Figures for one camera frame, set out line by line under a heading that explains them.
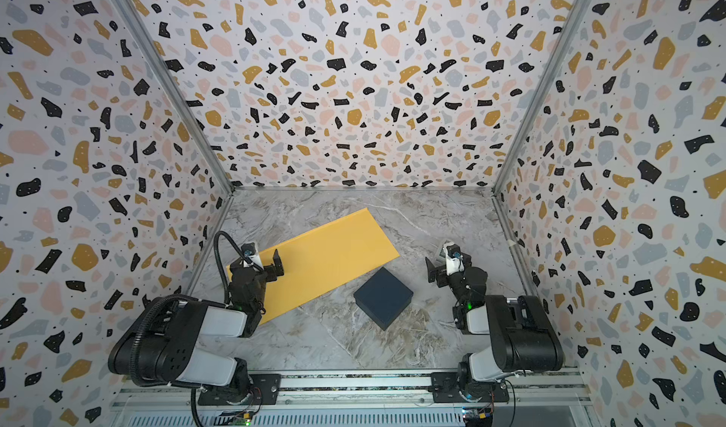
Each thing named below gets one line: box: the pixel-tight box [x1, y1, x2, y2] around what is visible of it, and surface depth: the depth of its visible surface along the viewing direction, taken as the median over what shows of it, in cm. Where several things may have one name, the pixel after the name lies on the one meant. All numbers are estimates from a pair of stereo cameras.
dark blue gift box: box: [353, 266, 415, 331], surface depth 87 cm
